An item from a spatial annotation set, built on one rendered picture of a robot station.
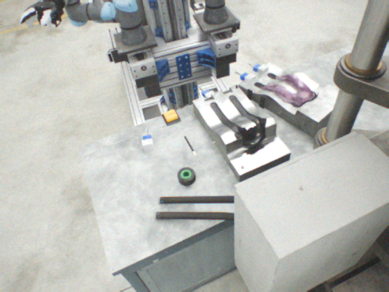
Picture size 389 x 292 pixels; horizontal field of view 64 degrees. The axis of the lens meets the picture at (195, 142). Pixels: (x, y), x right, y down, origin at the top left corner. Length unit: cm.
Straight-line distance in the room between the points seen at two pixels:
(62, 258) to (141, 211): 109
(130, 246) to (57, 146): 181
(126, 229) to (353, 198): 97
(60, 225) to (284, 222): 208
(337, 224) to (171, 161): 103
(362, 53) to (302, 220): 37
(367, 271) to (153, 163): 97
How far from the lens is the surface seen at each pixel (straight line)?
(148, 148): 155
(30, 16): 142
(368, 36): 73
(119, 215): 141
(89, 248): 233
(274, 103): 165
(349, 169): 66
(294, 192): 61
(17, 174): 298
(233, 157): 141
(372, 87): 75
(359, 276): 133
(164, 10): 193
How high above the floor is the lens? 198
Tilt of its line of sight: 49 degrees down
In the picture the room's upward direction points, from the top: 8 degrees counter-clockwise
